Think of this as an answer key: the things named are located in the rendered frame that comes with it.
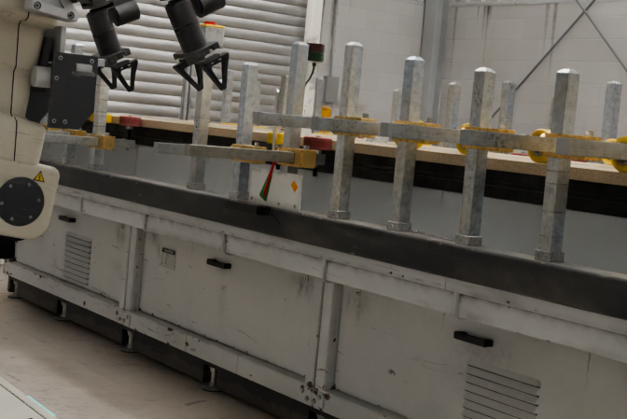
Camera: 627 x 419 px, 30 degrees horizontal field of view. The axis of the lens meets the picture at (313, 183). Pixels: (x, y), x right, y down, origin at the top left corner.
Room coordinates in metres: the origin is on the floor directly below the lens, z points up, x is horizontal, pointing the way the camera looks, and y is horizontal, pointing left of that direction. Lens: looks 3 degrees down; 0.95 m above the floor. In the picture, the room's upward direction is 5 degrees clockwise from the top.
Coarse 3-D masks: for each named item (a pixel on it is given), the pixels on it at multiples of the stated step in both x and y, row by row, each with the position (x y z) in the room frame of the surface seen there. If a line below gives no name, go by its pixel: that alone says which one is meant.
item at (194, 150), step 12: (192, 156) 3.04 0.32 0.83; (204, 156) 3.06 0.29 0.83; (216, 156) 3.08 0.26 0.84; (228, 156) 3.10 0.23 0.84; (240, 156) 3.12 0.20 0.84; (252, 156) 3.15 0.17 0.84; (264, 156) 3.17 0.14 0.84; (276, 156) 3.19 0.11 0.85; (288, 156) 3.21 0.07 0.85; (324, 156) 3.28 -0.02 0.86
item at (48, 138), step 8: (48, 136) 4.13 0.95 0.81; (56, 136) 4.14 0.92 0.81; (64, 136) 4.16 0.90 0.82; (72, 136) 4.18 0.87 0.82; (80, 136) 4.20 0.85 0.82; (72, 144) 4.18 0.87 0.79; (80, 144) 4.20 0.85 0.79; (88, 144) 4.22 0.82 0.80; (96, 144) 4.24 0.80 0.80; (120, 144) 4.29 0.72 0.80; (128, 144) 4.31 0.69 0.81
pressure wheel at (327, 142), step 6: (306, 138) 3.26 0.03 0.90; (312, 138) 3.25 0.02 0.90; (318, 138) 3.25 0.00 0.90; (324, 138) 3.25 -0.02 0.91; (330, 138) 3.27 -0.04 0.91; (306, 144) 3.26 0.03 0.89; (312, 144) 3.25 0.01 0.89; (318, 144) 3.25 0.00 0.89; (324, 144) 3.25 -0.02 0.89; (330, 144) 3.27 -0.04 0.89; (318, 150) 3.28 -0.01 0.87
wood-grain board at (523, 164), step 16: (160, 128) 4.21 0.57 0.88; (176, 128) 4.12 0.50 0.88; (192, 128) 4.03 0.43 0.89; (208, 128) 3.94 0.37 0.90; (224, 128) 3.88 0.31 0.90; (256, 128) 4.88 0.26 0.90; (368, 144) 3.27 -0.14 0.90; (384, 144) 3.60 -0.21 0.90; (416, 160) 3.06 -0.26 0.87; (432, 160) 3.01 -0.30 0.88; (448, 160) 2.96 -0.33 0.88; (464, 160) 2.92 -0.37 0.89; (496, 160) 2.82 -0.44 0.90; (512, 160) 2.84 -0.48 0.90; (528, 160) 3.06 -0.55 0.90; (576, 176) 2.62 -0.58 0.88; (592, 176) 2.58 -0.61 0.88; (608, 176) 2.54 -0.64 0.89; (624, 176) 2.51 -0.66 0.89
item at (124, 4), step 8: (96, 0) 2.83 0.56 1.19; (104, 0) 2.84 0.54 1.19; (112, 0) 2.86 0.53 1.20; (120, 0) 2.88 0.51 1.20; (128, 0) 2.89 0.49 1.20; (88, 8) 2.86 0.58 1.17; (120, 8) 2.88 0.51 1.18; (128, 8) 2.88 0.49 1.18; (136, 8) 2.90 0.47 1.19; (120, 16) 2.87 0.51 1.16; (128, 16) 2.89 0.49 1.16; (136, 16) 2.90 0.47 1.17; (120, 24) 2.89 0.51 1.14
